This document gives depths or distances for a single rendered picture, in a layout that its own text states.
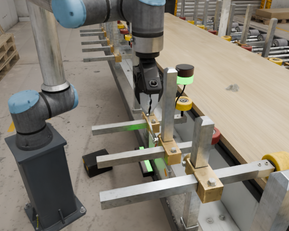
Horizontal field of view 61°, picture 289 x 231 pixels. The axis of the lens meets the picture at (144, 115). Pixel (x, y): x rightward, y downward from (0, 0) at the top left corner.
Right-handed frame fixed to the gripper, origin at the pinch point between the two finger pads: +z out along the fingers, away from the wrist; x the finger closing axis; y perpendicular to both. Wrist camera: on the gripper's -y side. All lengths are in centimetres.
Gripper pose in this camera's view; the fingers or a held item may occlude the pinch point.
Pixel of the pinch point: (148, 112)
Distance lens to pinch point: 80.3
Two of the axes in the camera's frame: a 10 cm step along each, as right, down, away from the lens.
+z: 0.0, 8.5, 5.2
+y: -2.5, -5.1, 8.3
